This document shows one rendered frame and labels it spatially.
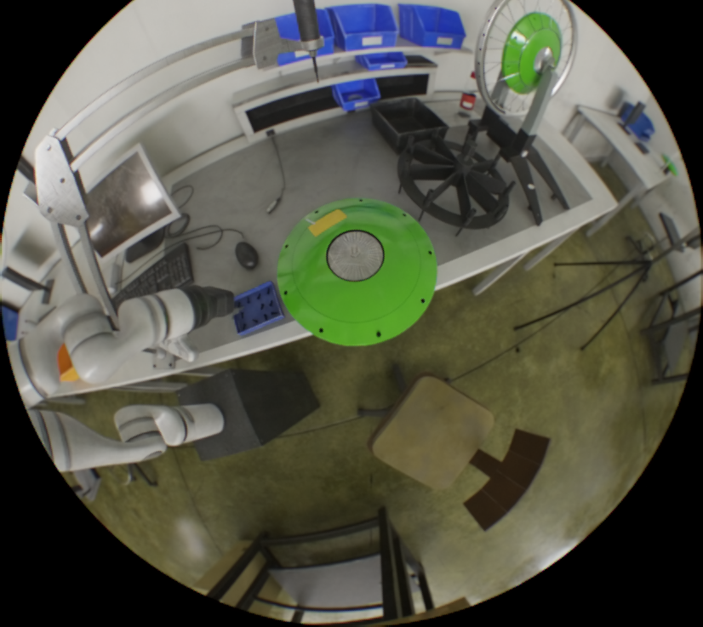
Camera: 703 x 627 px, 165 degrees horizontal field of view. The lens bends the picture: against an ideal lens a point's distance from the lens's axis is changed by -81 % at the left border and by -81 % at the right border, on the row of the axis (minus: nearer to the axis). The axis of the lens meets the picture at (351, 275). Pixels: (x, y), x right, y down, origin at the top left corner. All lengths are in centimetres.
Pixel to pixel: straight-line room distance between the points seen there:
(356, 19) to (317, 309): 106
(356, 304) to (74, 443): 52
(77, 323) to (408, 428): 88
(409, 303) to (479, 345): 125
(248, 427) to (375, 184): 80
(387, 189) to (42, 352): 82
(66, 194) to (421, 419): 104
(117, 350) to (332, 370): 131
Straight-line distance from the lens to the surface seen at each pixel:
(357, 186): 77
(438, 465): 97
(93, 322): 32
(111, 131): 42
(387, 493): 170
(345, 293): 41
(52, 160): 43
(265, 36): 47
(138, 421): 55
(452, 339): 158
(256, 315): 64
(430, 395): 89
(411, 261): 44
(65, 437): 46
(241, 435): 75
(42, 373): 33
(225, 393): 75
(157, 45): 115
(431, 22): 130
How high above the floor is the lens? 148
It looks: 68 degrees down
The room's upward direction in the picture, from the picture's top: 10 degrees counter-clockwise
